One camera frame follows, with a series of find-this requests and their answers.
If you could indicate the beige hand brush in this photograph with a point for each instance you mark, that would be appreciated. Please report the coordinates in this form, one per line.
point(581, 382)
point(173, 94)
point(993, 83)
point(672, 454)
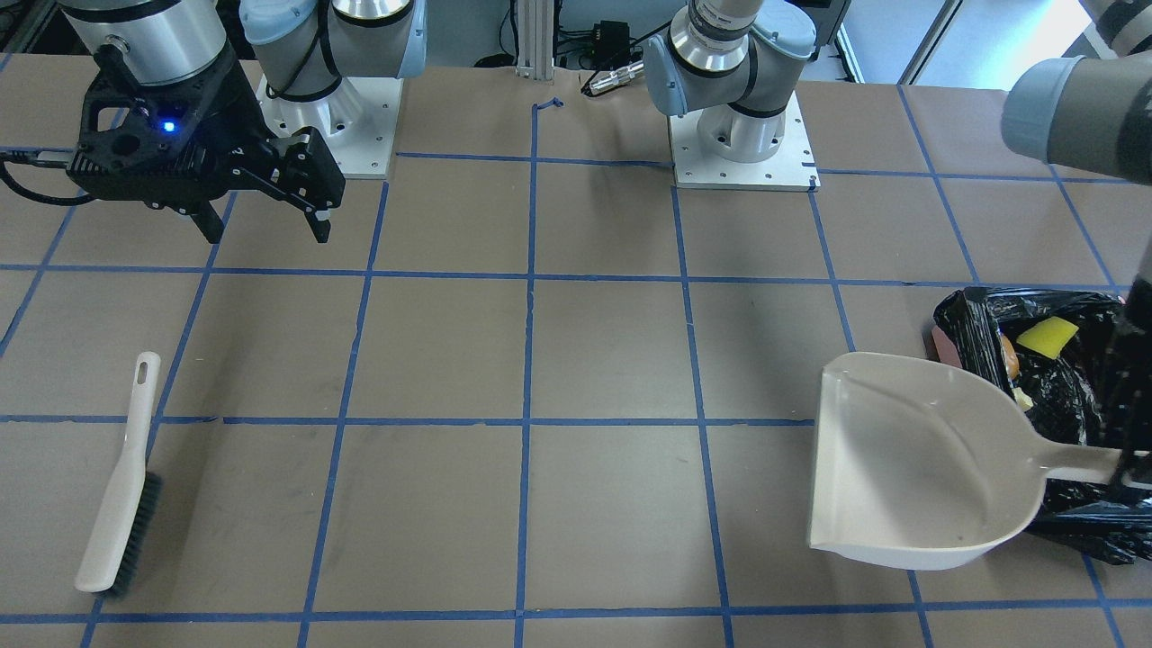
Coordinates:
point(130, 496)

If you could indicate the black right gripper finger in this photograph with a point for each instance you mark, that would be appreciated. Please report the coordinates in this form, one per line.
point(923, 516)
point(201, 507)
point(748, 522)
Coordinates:
point(272, 184)
point(311, 171)

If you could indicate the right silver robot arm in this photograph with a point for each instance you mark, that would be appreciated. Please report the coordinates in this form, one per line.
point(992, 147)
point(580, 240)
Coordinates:
point(304, 48)

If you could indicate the silver cable connector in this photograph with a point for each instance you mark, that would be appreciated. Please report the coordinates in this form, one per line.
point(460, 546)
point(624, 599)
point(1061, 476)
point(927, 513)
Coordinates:
point(602, 82)

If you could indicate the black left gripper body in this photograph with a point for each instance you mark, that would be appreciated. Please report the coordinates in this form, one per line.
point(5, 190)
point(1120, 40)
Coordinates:
point(1132, 360)

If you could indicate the yellow potato toy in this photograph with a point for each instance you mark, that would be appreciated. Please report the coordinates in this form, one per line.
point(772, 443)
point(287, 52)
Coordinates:
point(1010, 358)

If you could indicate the black electronics box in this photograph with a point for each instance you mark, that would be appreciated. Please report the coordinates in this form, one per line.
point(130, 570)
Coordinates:
point(605, 45)

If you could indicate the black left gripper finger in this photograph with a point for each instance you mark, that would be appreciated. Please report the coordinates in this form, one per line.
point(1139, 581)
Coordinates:
point(1134, 469)

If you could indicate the yellow sponge piece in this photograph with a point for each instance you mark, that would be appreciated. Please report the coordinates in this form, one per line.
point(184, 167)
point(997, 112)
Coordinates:
point(1048, 337)

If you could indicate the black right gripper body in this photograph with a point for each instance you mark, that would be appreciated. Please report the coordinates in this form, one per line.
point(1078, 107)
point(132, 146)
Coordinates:
point(236, 115)

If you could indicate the aluminium frame post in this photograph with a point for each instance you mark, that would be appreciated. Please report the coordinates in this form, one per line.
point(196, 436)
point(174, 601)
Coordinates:
point(535, 27)

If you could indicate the beige plastic dustpan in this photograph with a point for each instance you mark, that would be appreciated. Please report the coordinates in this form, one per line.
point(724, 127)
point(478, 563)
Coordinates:
point(924, 466)

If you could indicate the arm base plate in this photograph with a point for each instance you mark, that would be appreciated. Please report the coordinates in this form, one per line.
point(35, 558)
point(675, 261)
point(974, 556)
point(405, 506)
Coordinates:
point(358, 121)
point(721, 149)

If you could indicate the pink bin with black bag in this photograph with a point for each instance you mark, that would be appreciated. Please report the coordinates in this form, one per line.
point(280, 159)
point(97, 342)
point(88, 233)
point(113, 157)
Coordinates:
point(1111, 525)

